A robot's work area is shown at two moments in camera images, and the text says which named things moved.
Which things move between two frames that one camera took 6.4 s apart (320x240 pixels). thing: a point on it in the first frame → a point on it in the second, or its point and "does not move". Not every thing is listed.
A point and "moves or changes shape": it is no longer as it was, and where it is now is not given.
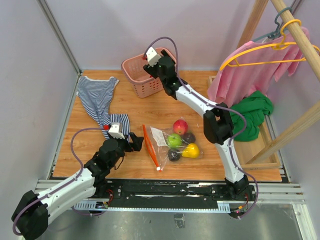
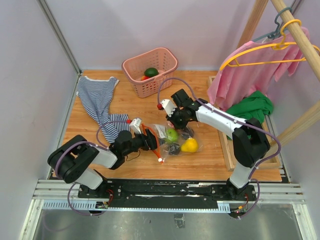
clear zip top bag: x=175 y=143 moves or changes shape
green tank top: x=254 y=107 does not move
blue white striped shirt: x=98 y=94 does not move
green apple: x=174 y=141 → x=172 y=134
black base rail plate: x=174 y=192 does not move
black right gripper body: x=153 y=71 → x=178 y=119
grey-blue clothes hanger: x=274 y=34 does not move
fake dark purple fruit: x=174 y=155 → x=174 y=149
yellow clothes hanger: x=277 y=45 does not move
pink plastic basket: x=145 y=86 does not move
